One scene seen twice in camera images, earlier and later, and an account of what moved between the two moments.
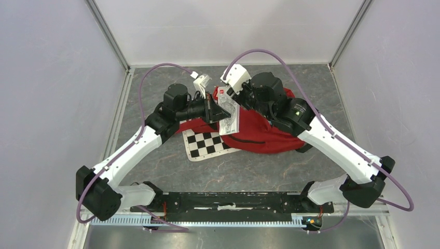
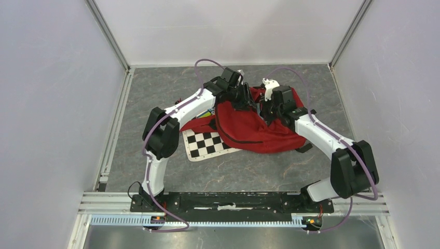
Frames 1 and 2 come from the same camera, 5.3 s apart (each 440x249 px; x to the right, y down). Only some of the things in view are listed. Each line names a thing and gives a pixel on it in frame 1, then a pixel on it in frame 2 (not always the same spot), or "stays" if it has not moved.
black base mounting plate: [235, 206] stays
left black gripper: [212, 112] -> [247, 101]
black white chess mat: [202, 145] stays
